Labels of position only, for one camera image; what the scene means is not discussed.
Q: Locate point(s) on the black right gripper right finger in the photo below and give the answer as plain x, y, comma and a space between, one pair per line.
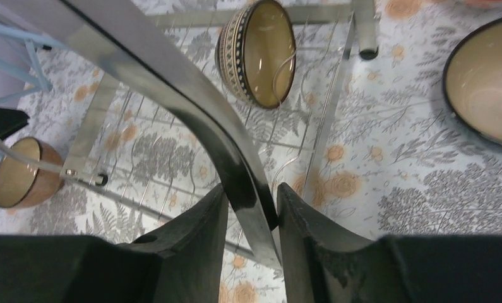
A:
324, 262

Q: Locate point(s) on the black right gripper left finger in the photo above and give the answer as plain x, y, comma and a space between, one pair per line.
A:
180, 261

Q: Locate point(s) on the brown speckled bowl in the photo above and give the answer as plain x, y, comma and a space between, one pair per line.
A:
23, 185

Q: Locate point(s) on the steel two-tier dish rack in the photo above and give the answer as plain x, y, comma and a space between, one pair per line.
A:
127, 46

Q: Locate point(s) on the teal blue bowl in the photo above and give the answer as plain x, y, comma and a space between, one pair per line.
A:
472, 81

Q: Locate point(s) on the orange bowl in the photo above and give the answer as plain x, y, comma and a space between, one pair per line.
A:
485, 4

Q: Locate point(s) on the floral tablecloth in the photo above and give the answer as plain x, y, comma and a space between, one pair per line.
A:
383, 154

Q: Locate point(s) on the dark patterned bowl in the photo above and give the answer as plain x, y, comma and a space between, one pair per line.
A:
256, 54

